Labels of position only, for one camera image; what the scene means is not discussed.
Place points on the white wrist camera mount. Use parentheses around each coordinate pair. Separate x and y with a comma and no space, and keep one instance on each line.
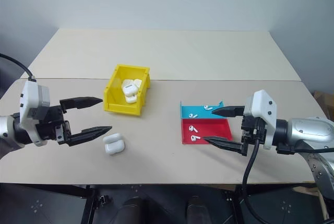
(263,109)
(30,96)

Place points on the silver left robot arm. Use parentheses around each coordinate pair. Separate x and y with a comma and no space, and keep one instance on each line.
(7,130)

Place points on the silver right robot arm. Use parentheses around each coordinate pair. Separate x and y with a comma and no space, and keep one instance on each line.
(305,132)

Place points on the yellow plastic bin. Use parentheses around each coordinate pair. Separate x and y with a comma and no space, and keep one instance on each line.
(114,104)

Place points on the black table frame leg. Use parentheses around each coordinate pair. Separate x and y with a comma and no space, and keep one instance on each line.
(88,205)
(236,205)

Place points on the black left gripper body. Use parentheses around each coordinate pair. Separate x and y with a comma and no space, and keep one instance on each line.
(50,124)

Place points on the blue plastic tray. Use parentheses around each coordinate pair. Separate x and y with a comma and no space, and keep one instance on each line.
(198,111)

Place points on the white earbud cases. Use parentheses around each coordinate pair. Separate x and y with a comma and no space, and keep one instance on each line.
(128,88)

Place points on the white earbud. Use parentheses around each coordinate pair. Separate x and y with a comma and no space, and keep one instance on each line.
(207,107)
(193,115)
(194,138)
(193,129)

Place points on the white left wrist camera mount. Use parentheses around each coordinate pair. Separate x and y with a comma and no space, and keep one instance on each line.
(30,96)

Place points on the red plastic tray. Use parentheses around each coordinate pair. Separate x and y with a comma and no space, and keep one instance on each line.
(216,130)

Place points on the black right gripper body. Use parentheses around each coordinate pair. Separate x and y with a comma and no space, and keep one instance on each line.
(251,130)

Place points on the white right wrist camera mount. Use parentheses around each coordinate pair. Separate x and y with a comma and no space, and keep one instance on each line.
(263,109)

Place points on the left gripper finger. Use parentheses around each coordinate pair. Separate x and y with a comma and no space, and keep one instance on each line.
(88,134)
(81,102)

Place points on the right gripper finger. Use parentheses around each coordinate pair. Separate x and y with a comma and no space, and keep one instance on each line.
(224,143)
(229,111)

